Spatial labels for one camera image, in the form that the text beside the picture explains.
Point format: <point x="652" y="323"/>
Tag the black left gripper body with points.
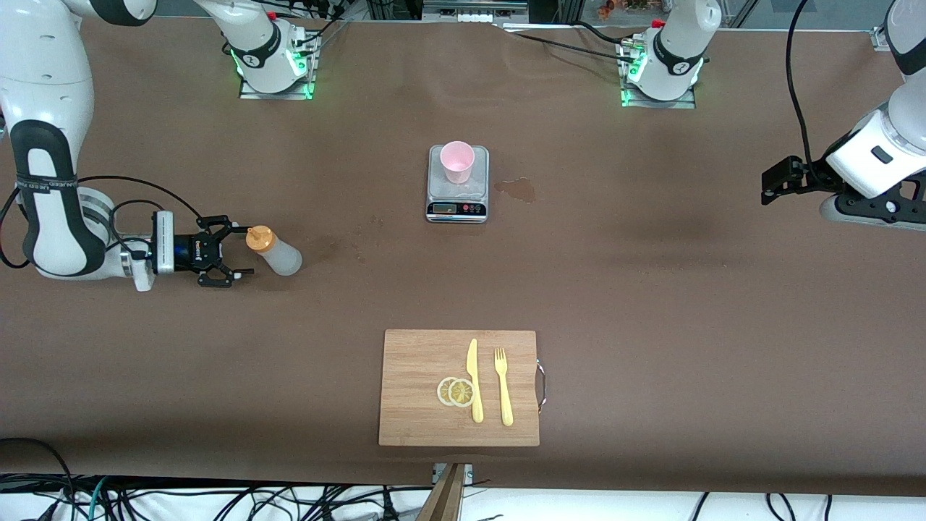
<point x="809" y="179"/>

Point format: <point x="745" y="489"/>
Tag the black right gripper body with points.
<point x="189" y="251"/>

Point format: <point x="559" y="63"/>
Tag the clear sauce bottle orange cap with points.
<point x="283" y="258"/>

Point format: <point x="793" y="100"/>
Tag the pink plastic cup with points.
<point x="457" y="163"/>

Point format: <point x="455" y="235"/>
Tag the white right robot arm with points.
<point x="43" y="87"/>

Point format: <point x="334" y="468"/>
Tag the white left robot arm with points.
<point x="861" y="163"/>

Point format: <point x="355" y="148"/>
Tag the brown table cover sheet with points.
<point x="145" y="362"/>

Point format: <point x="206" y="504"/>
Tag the silver digital kitchen scale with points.
<point x="436" y="187"/>

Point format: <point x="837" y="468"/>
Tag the bamboo cutting board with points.
<point x="412" y="391"/>

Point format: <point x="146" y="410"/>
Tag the lemon slice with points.
<point x="461" y="393"/>
<point x="442" y="391"/>

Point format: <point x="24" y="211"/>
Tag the yellow plastic knife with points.
<point x="474" y="376"/>

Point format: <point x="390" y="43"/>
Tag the yellow plastic fork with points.
<point x="506" y="398"/>

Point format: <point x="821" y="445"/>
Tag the wooden beam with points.
<point x="445" y="499"/>

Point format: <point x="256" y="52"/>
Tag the white power strip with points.
<point x="474" y="17"/>

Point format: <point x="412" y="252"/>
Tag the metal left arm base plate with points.
<point x="680" y="103"/>

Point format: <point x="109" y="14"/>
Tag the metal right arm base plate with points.
<point x="289" y="95"/>

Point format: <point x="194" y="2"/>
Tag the aluminium corner bracket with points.
<point x="880" y="37"/>

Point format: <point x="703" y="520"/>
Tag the small metal bracket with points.
<point x="468" y="474"/>

